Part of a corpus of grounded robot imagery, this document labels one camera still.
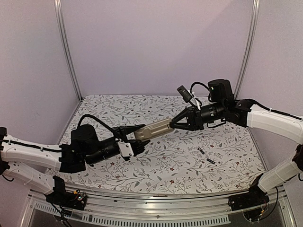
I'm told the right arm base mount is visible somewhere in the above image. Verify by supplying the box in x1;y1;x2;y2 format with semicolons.
228;174;269;211

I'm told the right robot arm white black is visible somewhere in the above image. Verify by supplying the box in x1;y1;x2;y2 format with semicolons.
169;79;303;206

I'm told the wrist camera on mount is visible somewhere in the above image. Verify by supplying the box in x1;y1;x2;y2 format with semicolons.
117;140;134;161
177;85;202;110

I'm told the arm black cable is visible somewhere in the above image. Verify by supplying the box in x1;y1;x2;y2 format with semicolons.
190;81;210;95
78;114;119;138

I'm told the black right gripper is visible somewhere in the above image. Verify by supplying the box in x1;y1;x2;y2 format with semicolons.
169;102;225;132

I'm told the white slotted cable duct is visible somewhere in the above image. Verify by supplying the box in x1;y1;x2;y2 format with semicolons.
34;195;232;227

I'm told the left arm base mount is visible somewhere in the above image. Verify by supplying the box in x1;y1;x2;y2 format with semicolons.
45;176;87;210

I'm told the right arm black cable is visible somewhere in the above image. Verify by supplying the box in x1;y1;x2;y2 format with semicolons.
190;81;210;95

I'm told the aluminium frame post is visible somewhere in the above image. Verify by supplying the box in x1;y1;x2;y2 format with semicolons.
53;0;83;102
234;0;260;98

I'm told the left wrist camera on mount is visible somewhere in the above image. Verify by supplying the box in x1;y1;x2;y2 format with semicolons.
117;140;134;161

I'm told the front aluminium rail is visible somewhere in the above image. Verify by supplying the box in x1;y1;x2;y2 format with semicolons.
27;182;288;219

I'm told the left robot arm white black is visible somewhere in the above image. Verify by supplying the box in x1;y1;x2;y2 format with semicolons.
0;124;149;205

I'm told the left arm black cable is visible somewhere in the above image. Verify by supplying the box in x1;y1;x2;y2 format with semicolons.
78;114;119;138

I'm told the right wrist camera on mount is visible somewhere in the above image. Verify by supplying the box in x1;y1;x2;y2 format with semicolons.
177;85;202;110

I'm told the right aluminium frame post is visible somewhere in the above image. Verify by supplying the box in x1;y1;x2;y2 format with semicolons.
234;0;260;98

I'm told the floral patterned table mat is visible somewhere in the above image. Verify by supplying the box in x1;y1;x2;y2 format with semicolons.
60;95;265;194

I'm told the white remote control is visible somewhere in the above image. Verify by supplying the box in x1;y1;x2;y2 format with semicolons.
134;118;174;141

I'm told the left aluminium frame post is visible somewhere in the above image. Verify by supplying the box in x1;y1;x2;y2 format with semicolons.
53;0;83;102

